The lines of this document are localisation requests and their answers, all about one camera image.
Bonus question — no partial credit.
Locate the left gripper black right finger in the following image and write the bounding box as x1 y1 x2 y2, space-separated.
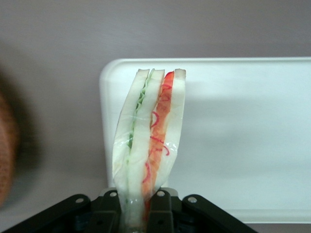
145 190 259 233

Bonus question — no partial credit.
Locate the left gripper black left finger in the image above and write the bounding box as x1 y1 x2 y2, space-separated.
0 190 122 233

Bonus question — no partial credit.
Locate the triangle sandwich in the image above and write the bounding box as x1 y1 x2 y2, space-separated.
112 68 188 233

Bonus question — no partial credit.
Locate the brown wicker basket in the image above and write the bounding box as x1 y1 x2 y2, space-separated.
0 89 21 210

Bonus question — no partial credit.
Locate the cream plastic tray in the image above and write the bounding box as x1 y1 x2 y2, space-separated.
99 57 311 224

